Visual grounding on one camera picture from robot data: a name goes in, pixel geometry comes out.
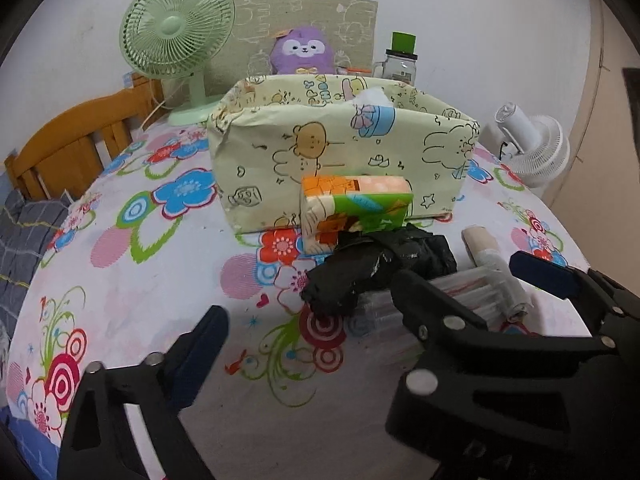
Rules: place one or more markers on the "blue plaid bedding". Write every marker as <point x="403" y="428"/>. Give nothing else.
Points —
<point x="25" y="240"/>

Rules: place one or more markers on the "white standing fan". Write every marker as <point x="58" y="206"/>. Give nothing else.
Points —
<point x="535" y="145"/>

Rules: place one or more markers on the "cotton swab jar orange lid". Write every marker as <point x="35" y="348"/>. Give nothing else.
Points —
<point x="357" y="68"/>

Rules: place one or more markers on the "wooden chair back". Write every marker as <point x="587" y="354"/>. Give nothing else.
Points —
<point x="65" y="150"/>

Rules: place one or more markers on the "beige and white sock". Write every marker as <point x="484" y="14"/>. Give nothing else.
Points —
<point x="482" y="245"/>

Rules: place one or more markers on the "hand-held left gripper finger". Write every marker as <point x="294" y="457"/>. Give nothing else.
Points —
<point x="197" y="360"/>

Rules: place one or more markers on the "beige door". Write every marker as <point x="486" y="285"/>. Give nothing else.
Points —
<point x="610" y="110"/>

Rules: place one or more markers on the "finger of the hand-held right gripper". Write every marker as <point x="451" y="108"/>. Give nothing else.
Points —
<point x="440" y="320"/>
<point x="545" y="272"/>

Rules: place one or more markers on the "purple plush toy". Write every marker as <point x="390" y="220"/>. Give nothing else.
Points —
<point x="305" y="47"/>

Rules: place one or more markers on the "clear plastic bag pack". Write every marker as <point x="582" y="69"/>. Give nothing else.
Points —
<point x="470" y="292"/>

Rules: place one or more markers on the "green desk fan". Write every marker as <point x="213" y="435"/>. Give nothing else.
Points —
<point x="175" y="25"/>

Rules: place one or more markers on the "orange green tissue pack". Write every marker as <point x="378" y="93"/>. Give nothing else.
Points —
<point x="350" y="210"/>

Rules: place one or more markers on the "yellow-green printed storage box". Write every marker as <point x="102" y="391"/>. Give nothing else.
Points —
<point x="280" y="150"/>

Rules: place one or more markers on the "glass jar green lid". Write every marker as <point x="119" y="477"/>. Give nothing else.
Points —
<point x="400" y="62"/>

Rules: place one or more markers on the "black plastic bag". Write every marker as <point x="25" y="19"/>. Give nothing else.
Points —
<point x="360" y="265"/>

